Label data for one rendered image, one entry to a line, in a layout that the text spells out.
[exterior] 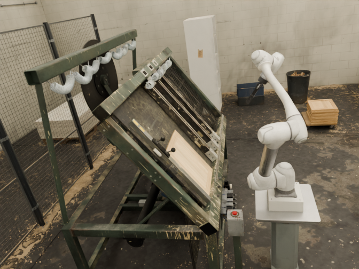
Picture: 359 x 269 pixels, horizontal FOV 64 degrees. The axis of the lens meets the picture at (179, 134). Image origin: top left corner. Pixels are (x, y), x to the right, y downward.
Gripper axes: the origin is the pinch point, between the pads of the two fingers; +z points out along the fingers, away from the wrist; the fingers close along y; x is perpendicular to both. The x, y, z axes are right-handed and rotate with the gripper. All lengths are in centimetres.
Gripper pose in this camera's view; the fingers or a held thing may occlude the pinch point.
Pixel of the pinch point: (249, 100)
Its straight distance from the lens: 243.0
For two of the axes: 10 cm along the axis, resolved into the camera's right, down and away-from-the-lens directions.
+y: -3.5, 2.4, -9.1
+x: 8.1, 5.7, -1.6
